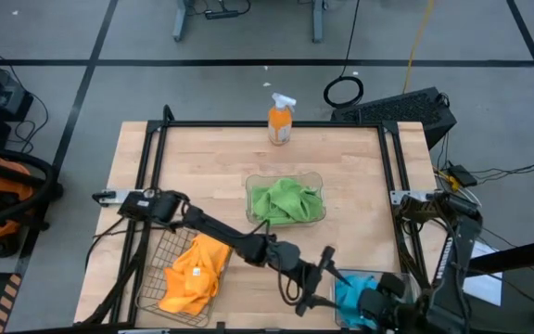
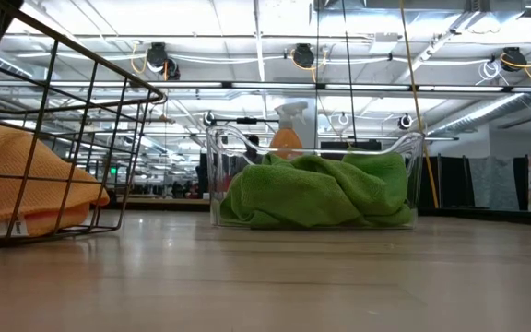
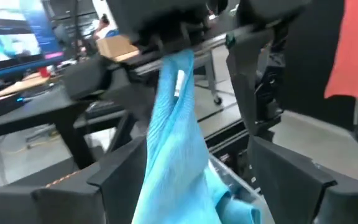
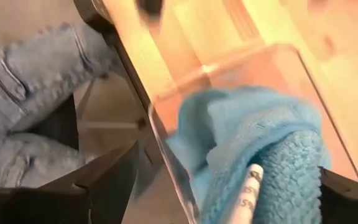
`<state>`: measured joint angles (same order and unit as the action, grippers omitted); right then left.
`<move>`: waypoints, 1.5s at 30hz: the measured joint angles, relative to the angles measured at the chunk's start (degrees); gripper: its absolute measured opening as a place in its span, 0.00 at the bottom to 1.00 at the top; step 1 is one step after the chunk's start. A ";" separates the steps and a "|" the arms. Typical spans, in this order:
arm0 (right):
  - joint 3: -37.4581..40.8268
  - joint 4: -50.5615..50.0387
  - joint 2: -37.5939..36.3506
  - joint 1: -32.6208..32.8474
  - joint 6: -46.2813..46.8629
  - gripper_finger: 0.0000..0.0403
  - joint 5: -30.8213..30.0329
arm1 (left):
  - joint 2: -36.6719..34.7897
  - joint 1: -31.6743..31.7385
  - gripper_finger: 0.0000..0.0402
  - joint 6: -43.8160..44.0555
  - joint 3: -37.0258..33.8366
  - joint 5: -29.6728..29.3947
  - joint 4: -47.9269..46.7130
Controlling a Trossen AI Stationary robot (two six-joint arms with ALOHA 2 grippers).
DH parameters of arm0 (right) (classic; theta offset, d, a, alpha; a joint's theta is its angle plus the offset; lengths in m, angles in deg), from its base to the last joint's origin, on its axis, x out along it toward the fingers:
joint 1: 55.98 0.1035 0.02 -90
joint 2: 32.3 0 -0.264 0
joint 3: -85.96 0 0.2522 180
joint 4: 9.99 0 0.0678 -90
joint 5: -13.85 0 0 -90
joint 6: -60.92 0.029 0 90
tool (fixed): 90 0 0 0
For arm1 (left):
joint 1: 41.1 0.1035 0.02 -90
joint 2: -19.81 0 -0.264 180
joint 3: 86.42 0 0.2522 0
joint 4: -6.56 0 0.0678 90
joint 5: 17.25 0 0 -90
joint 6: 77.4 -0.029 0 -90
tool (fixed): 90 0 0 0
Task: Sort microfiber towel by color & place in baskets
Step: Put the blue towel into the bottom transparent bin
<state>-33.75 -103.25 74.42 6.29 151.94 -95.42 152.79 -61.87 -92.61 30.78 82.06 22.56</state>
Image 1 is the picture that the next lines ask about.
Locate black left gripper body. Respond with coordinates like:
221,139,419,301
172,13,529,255
289,247,336,317

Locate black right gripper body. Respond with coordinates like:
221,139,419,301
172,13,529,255
358,272,407,322

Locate green microfiber towel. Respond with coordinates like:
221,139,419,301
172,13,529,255
250,177,324,225

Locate bronze wire basket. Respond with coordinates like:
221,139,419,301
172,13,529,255
135,225,234,328

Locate clear rectangular plastic bin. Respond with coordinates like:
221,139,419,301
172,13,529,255
327,269,421,333

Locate white paper sheet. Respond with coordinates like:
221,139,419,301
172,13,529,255
461,240,504,307

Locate clear rounded plastic bin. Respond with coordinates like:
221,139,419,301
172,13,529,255
245,171,327,228

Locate black side table edge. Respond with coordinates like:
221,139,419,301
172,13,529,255
455,235,534,279

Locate black power adapter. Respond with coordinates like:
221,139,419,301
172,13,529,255
447,164,479,187

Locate orange spray bottle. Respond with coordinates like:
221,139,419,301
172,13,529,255
267,92,298,147

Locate black computer tower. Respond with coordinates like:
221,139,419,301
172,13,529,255
330,86,458,150

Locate grey desk leg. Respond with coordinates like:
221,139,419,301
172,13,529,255
172,0,192,43
311,0,326,44

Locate black power strip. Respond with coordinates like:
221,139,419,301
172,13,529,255
204,8,241,20

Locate orange and black vacuum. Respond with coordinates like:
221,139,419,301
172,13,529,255
0,143,64,259

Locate black aluminium table frame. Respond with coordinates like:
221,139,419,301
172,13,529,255
81,104,473,333

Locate black hanging coiled cable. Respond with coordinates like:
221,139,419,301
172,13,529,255
323,0,365,109

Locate yellow hanging cable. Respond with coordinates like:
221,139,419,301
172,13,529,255
403,0,436,94

